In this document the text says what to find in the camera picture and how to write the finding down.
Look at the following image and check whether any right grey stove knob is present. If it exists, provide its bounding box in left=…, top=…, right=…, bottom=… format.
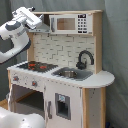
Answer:
left=32, top=81, right=38, bottom=87

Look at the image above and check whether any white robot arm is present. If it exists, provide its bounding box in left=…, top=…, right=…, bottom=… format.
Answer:
left=0, top=7, right=45, bottom=128

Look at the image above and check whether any black toy faucet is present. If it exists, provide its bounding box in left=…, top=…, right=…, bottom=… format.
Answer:
left=76, top=50, right=94, bottom=70

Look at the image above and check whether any grey ice dispenser panel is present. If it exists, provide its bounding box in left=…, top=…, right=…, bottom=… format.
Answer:
left=55, top=93, right=71, bottom=120

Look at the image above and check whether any grey range hood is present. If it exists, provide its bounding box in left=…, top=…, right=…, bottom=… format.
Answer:
left=30, top=24, right=50, bottom=33

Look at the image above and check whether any grey cabinet door handle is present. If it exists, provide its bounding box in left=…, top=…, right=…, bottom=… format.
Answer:
left=47, top=101, right=52, bottom=119

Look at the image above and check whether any grey toy sink basin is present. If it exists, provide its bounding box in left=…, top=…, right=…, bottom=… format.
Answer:
left=53, top=67, right=92, bottom=81

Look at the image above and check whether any wooden toy kitchen frame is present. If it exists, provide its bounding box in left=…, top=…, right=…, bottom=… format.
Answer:
left=8, top=10, right=114, bottom=128

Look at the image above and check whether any black toy stovetop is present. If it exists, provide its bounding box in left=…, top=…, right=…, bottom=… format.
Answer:
left=20, top=61, right=56, bottom=72

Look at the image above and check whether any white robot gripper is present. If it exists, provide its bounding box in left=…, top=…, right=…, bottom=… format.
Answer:
left=12, top=7, right=42, bottom=29

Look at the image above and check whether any white toy microwave door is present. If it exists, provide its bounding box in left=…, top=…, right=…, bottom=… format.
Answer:
left=49, top=14, right=93, bottom=34

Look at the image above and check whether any left grey stove knob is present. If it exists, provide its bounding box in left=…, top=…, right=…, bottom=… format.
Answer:
left=13, top=76, right=19, bottom=81

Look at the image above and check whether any grey stove knob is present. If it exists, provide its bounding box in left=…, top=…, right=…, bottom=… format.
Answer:
left=13, top=76, right=19, bottom=81
left=32, top=81, right=38, bottom=87

